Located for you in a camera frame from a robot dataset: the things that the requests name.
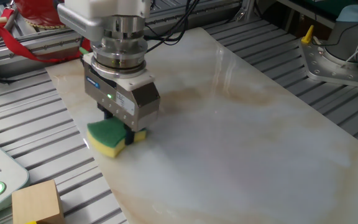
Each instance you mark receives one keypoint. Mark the white printed wrist mount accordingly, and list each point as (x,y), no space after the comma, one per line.
(104,7)

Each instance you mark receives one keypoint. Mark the aluminium post with bracket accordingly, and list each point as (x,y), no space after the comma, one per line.
(244,9)

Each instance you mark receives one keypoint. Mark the green and yellow sponge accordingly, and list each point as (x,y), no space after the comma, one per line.
(106,133)

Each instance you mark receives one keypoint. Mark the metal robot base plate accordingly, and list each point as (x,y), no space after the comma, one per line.
(322,67)

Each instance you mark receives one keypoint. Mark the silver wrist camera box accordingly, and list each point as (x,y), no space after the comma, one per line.
(79,23)

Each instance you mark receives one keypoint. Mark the yellow plastic clip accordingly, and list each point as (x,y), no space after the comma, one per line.
(308,34)

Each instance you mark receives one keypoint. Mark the silver Schunk gripper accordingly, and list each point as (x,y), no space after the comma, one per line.
(145,99)

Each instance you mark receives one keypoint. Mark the wooden block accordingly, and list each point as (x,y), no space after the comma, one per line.
(37,202)

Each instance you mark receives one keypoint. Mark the white teach pendant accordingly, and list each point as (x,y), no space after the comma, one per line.
(5,174)

